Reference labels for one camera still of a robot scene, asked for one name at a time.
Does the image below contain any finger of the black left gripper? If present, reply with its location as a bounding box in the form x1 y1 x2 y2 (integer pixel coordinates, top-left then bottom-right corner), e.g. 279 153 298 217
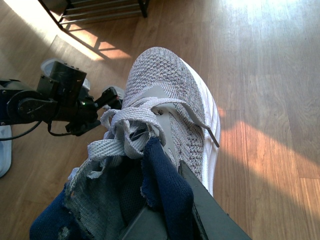
94 87 123 110

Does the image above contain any black metal shoe rack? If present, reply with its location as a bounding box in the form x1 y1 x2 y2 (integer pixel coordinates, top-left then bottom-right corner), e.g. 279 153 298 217
39 0 149 30

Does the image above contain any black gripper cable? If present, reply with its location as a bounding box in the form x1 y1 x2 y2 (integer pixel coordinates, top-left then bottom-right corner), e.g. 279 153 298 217
0 119 73 142

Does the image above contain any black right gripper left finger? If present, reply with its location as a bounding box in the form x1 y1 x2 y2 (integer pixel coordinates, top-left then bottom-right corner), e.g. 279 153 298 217
119 206 170 240

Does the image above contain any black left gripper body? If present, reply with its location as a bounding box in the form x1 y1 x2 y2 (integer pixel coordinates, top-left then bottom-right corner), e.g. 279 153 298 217
37 73 100 137

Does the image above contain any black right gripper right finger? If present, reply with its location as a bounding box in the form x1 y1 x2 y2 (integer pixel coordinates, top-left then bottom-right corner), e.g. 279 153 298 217
178 160 250 240

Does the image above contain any grey knit sneaker navy collar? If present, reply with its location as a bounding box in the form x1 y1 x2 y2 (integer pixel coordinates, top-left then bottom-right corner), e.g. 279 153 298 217
29 47 220 240

